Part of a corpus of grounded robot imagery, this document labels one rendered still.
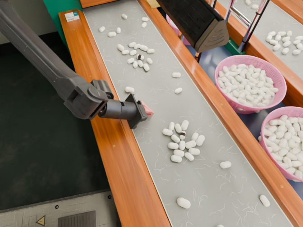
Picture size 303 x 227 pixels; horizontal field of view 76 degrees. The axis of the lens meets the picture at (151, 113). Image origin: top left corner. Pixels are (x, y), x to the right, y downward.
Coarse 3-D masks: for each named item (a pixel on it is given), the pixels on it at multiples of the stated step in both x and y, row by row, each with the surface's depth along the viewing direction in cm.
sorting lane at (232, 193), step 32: (96, 32) 93; (128, 32) 93; (128, 64) 82; (160, 64) 82; (160, 96) 73; (192, 96) 73; (160, 128) 66; (192, 128) 66; (224, 128) 66; (160, 160) 61; (192, 160) 61; (224, 160) 61; (160, 192) 56; (192, 192) 56; (224, 192) 56; (256, 192) 56; (192, 224) 52; (224, 224) 52; (256, 224) 52; (288, 224) 52
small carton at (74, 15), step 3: (72, 12) 94; (75, 12) 94; (66, 15) 92; (69, 15) 92; (72, 15) 92; (75, 15) 92; (66, 18) 92; (69, 18) 92; (72, 18) 93; (75, 18) 93; (78, 18) 94
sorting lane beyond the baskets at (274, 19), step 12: (228, 0) 107; (240, 0) 107; (252, 0) 107; (252, 12) 101; (264, 12) 101; (276, 12) 101; (264, 24) 96; (276, 24) 96; (288, 24) 96; (300, 24) 96; (264, 36) 91; (288, 48) 87; (288, 60) 83; (300, 60) 83; (300, 72) 80
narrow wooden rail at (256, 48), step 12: (228, 24) 93; (240, 24) 92; (240, 36) 89; (252, 36) 87; (252, 48) 85; (264, 48) 83; (276, 60) 80; (288, 72) 76; (288, 84) 75; (300, 84) 73; (288, 96) 76; (300, 96) 72
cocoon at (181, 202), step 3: (180, 198) 53; (183, 198) 54; (177, 201) 53; (180, 201) 53; (183, 201) 53; (186, 201) 53; (180, 204) 53; (183, 204) 52; (186, 204) 52; (189, 204) 52; (186, 207) 52
